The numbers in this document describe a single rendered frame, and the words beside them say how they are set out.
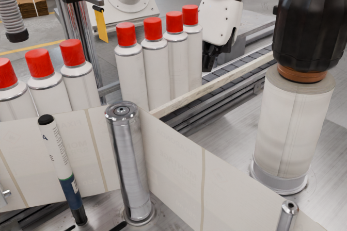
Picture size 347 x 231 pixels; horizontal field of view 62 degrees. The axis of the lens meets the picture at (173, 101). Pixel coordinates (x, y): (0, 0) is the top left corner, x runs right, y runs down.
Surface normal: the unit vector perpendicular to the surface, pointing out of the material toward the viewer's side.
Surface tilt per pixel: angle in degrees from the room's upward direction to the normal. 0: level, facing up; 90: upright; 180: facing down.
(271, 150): 89
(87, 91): 90
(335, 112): 0
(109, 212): 0
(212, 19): 70
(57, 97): 90
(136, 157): 90
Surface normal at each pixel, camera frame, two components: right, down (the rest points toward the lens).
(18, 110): 0.69, 0.38
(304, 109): -0.13, 0.56
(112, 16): 0.28, -0.30
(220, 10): -0.68, 0.06
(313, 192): -0.04, -0.83
